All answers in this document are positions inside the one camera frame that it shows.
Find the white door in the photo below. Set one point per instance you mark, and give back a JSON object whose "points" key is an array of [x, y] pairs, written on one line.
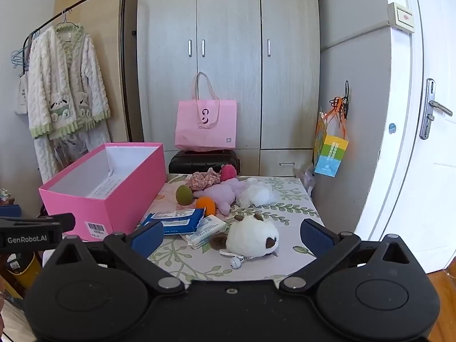
{"points": [[409, 185]]}

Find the yellow container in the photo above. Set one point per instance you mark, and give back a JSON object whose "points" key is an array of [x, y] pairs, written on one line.
{"points": [[25, 267]]}

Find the clear plastic bag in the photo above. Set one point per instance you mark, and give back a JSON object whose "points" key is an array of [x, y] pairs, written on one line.
{"points": [[307, 180]]}

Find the grey wooden wardrobe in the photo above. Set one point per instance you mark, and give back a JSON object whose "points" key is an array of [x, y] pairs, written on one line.
{"points": [[231, 25]]}

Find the green egg-shaped sponge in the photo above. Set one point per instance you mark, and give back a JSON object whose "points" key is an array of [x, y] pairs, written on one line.
{"points": [[184, 195]]}

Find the beige wall switch box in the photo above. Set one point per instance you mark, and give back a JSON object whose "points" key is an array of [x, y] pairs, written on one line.
{"points": [[402, 17]]}

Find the pink paper shopping bag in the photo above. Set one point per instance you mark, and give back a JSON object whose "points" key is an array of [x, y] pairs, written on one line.
{"points": [[206, 124]]}

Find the white fleece cardigan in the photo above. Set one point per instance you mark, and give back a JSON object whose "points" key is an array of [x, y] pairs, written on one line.
{"points": [[67, 78]]}

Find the white fluffy plush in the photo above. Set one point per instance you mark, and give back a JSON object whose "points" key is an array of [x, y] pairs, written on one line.
{"points": [[256, 194]]}

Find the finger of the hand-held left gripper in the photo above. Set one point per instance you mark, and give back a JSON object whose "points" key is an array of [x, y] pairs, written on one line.
{"points": [[32, 231]]}

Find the black metal clothes rack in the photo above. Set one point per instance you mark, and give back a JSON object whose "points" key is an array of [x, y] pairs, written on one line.
{"points": [[124, 42]]}

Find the floral tablecloth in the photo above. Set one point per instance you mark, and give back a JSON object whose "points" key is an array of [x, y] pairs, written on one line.
{"points": [[285, 213]]}

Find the light wooden board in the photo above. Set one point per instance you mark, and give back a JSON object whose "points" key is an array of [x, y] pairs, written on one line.
{"points": [[103, 25]]}

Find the black hard suitcase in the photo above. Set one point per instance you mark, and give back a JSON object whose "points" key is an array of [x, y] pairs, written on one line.
{"points": [[203, 162]]}

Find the orange egg-shaped sponge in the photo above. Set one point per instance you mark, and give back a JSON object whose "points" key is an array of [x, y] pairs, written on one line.
{"points": [[206, 206]]}

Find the pink floral cloth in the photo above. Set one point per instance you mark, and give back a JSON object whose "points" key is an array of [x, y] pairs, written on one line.
{"points": [[201, 181]]}

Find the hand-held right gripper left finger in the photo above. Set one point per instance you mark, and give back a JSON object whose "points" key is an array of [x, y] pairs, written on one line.
{"points": [[148, 238]]}

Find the colourful paper gift bag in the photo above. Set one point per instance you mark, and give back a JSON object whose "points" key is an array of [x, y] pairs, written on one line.
{"points": [[331, 153]]}

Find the purple plush toy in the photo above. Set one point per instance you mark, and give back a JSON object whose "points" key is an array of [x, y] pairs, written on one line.
{"points": [[222, 194]]}

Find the black wall hook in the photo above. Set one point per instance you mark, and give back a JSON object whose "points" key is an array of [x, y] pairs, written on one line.
{"points": [[347, 94]]}

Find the white fleece pants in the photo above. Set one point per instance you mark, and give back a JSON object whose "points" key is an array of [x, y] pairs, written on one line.
{"points": [[46, 156]]}

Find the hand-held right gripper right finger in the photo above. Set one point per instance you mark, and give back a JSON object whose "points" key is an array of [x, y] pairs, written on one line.
{"points": [[315, 236]]}

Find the round blue door sticker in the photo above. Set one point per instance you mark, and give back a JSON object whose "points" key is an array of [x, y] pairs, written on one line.
{"points": [[392, 128]]}

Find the white tissue packet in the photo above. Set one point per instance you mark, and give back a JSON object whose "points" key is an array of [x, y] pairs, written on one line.
{"points": [[205, 231]]}

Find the blue wet wipes packet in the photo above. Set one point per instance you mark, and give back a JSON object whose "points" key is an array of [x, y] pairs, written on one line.
{"points": [[178, 222]]}

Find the pink cardboard box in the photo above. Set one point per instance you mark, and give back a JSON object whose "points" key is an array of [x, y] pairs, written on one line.
{"points": [[124, 192]]}

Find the pink strawberry plush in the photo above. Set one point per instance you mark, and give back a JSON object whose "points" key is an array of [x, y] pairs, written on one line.
{"points": [[228, 172]]}

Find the white plush cat toy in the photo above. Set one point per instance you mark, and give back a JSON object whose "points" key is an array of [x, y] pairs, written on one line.
{"points": [[249, 237]]}

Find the small white hanging pouch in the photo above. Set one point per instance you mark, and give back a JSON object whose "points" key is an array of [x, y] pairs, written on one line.
{"points": [[21, 96]]}

